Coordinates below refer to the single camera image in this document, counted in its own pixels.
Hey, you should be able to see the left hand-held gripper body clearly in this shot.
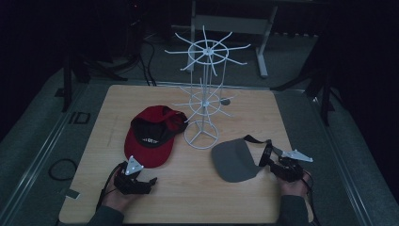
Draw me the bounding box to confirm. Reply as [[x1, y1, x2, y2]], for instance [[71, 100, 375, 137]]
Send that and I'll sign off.
[[113, 154, 152, 196]]

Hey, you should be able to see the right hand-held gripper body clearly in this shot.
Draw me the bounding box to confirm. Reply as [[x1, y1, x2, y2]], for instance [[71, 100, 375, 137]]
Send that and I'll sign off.
[[277, 149, 314, 183]]

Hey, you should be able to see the red baseball cap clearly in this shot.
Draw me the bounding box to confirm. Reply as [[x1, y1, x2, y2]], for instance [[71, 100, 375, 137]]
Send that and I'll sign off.
[[123, 105, 189, 169]]

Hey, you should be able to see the white wire display rack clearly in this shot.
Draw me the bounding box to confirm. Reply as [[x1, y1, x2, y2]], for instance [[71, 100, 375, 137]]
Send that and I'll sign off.
[[164, 25, 252, 150]]

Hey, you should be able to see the person's right hand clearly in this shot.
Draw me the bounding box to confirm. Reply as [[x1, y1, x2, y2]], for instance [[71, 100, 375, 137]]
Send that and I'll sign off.
[[278, 169, 313, 200]]

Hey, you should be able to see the grey tape piece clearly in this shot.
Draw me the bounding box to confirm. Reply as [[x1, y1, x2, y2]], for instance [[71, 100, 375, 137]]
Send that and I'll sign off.
[[65, 188, 81, 201]]

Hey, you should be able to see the black metal stand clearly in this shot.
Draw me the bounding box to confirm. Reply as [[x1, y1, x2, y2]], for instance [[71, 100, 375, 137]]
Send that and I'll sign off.
[[60, 46, 128, 113], [271, 46, 337, 127]]

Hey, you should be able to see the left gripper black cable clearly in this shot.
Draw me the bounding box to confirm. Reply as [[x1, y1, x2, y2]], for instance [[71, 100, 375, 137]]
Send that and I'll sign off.
[[95, 163, 122, 212]]

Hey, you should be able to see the metal frame rail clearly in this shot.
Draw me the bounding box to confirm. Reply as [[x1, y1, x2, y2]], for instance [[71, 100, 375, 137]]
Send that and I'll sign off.
[[0, 83, 92, 226], [303, 89, 375, 226]]

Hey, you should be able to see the looped black cable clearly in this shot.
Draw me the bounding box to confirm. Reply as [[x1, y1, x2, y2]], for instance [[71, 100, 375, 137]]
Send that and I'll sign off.
[[48, 158, 79, 182]]

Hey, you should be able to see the black floor bracket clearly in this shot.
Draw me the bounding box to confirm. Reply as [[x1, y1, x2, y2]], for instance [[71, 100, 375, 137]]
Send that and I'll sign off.
[[68, 111, 91, 125]]

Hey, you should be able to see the grey metal desk frame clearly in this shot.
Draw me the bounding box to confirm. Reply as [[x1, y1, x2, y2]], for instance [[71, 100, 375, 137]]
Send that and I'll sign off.
[[187, 0, 280, 79]]

